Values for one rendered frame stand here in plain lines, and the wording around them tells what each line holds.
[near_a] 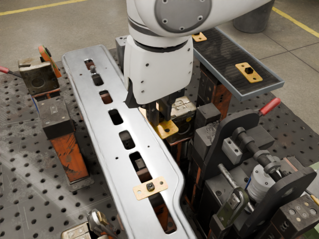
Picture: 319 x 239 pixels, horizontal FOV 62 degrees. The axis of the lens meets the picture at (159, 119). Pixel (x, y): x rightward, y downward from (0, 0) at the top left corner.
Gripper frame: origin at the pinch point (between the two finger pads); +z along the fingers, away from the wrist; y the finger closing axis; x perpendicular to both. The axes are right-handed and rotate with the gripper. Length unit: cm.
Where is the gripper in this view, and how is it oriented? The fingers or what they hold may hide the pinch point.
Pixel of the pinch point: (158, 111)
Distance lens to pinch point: 47.2
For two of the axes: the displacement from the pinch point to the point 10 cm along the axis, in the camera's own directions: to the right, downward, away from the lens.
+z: -0.2, 6.5, 7.6
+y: -8.5, 3.9, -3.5
